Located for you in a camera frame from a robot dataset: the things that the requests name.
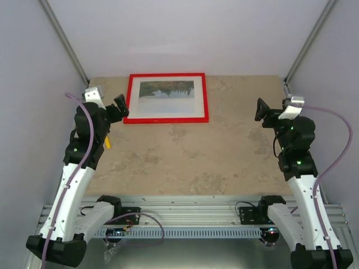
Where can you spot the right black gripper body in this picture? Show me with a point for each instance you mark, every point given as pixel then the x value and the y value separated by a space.
pixel 272 114

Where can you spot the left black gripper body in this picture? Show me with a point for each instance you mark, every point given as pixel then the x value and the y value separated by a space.
pixel 116 116

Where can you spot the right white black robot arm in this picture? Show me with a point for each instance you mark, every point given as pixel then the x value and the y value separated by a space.
pixel 313 242

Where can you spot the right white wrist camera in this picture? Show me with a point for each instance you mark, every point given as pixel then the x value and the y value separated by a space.
pixel 292 107

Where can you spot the yellow handled screwdriver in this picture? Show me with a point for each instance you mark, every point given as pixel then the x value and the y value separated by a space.
pixel 107 142

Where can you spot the light blue cable duct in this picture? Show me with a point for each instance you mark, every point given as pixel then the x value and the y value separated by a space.
pixel 180 233

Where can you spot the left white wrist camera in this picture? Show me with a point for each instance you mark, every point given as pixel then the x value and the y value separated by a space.
pixel 93 95

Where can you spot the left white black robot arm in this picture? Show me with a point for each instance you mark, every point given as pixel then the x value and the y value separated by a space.
pixel 63 239

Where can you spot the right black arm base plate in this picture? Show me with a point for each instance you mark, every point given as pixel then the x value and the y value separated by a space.
pixel 250 214

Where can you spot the aluminium rail platform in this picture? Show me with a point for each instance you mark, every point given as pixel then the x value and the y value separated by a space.
pixel 187 211

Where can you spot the right aluminium corner post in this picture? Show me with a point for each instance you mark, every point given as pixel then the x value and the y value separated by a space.
pixel 314 33

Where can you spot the left aluminium corner post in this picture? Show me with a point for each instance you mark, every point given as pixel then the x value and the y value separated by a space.
pixel 51 16

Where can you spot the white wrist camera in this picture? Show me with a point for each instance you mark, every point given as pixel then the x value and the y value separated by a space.
pixel 292 107
pixel 93 95

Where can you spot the aluminium corner post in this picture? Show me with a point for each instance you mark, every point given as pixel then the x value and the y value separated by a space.
pixel 51 16
pixel 314 33

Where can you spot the clear plastic bag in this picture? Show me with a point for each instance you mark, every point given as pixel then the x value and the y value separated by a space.
pixel 110 251

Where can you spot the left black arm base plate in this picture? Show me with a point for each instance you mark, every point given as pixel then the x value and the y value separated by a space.
pixel 130 214

